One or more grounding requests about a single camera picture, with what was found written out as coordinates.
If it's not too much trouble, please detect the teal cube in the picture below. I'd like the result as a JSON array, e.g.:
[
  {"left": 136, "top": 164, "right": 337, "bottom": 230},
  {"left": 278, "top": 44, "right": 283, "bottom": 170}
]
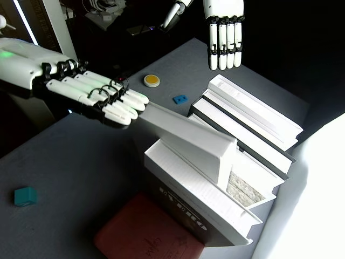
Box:
[{"left": 13, "top": 186, "right": 38, "bottom": 208}]

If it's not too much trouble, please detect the small blue block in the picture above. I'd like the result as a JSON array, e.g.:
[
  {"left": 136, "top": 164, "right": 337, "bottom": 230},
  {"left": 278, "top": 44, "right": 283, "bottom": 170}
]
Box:
[{"left": 172, "top": 94, "right": 189, "bottom": 105}]

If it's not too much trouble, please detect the grey table cloth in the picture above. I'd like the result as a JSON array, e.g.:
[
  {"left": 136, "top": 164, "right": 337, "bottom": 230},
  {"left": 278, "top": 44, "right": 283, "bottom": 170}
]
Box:
[{"left": 0, "top": 37, "right": 311, "bottom": 259}]

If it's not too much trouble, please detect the white book with grey cover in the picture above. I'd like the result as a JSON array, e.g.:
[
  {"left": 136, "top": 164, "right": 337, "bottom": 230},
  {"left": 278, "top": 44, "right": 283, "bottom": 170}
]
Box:
[{"left": 132, "top": 101, "right": 238, "bottom": 191}]

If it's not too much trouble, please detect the bright white panel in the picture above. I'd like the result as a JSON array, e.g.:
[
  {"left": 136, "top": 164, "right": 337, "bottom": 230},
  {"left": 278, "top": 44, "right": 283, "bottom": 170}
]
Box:
[{"left": 252, "top": 112, "right": 345, "bottom": 259}]

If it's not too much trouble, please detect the white book with dark cover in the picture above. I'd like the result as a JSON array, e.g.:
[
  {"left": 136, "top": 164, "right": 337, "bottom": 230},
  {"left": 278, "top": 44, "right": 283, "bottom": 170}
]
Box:
[{"left": 144, "top": 140, "right": 264, "bottom": 247}]

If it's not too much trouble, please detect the white LED light strip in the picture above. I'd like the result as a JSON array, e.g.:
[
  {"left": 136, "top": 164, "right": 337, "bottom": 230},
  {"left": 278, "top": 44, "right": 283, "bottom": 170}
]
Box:
[{"left": 12, "top": 0, "right": 73, "bottom": 114}]

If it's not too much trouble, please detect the red notebook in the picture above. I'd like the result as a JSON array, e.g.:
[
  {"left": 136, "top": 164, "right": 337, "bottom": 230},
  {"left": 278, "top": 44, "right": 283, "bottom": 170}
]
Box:
[{"left": 93, "top": 190, "right": 206, "bottom": 259}]

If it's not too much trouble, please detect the narrow white post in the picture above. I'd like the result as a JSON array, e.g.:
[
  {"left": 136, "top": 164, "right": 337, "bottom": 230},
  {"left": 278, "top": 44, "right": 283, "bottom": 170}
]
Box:
[{"left": 42, "top": 0, "right": 78, "bottom": 62}]

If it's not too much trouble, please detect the white paper clutter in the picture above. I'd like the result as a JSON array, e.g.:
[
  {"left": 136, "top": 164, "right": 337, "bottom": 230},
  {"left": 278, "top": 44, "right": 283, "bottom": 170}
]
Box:
[{"left": 80, "top": 0, "right": 126, "bottom": 30}]

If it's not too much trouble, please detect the wide white stand panel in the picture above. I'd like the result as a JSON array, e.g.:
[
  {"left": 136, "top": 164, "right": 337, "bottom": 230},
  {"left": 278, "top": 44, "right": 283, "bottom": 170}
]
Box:
[{"left": 10, "top": 93, "right": 56, "bottom": 126}]

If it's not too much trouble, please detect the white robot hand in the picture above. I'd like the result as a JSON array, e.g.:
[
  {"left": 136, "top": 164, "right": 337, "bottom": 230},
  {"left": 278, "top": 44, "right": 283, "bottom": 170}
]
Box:
[
  {"left": 160, "top": 0, "right": 246, "bottom": 71},
  {"left": 0, "top": 37, "right": 150, "bottom": 130}
]

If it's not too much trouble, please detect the black device with blue light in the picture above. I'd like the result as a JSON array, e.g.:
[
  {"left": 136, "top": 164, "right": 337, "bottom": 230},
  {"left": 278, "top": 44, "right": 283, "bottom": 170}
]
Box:
[{"left": 126, "top": 25, "right": 156, "bottom": 37}]

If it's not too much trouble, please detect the white disc with yellow centre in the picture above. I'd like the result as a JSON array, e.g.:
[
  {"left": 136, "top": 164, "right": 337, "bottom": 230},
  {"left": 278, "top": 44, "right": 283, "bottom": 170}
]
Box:
[{"left": 143, "top": 74, "right": 161, "bottom": 88}]

